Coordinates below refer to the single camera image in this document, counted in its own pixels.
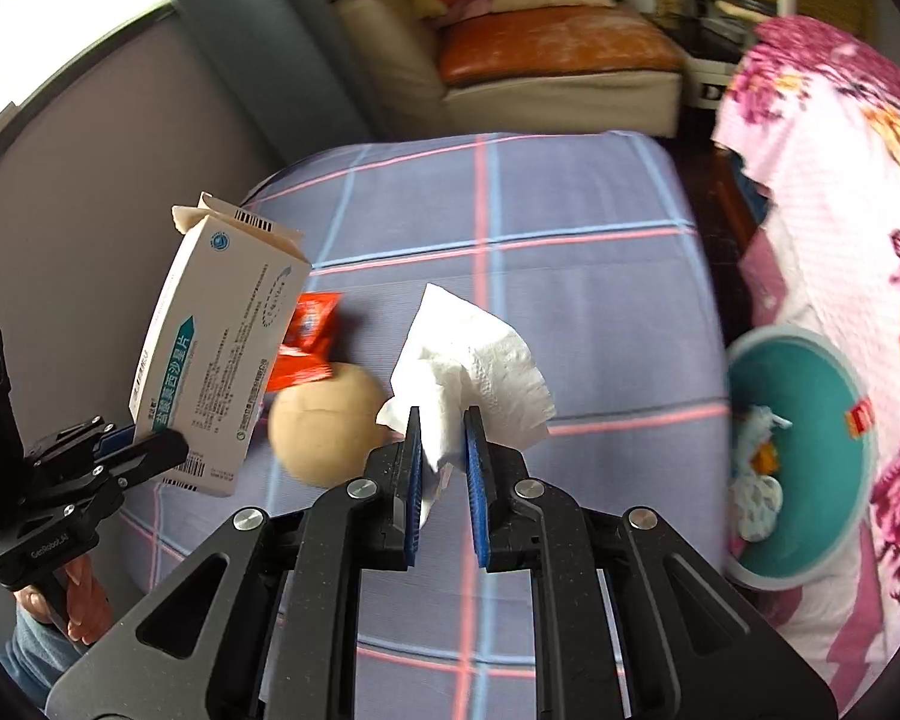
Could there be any white tissue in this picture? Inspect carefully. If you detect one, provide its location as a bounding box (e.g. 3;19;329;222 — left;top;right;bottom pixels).
377;283;556;517

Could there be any white medicine box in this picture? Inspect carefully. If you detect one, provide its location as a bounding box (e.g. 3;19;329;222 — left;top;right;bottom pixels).
130;193;312;496

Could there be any printed tissue paper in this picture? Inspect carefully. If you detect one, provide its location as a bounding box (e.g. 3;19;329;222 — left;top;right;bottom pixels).
730;406;792;554

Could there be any teal trash bin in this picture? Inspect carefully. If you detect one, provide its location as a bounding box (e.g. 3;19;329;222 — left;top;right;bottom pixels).
728;325;877;592

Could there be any left hand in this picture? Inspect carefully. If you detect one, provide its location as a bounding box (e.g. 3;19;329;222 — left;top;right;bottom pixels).
14;554;112;645

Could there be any red sachet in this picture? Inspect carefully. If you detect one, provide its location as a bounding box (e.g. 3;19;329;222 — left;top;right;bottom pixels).
266;293;343;394

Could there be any blue plaid tablecloth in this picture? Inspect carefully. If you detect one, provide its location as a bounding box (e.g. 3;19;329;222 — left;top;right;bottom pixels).
121;132;730;718

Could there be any cream sofa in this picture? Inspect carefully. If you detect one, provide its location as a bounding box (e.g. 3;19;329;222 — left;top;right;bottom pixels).
329;0;685;138

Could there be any pink floral bed sheet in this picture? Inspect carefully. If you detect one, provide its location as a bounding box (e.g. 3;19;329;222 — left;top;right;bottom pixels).
713;16;900;710

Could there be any orange leather seat cushion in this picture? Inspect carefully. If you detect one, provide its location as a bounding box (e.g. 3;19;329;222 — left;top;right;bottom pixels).
437;7;685;88

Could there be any blue grey curtain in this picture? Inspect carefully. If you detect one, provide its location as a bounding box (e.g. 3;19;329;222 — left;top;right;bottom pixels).
172;0;393;163

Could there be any black stereo equipment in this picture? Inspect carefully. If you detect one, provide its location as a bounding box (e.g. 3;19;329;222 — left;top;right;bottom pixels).
674;0;777;109

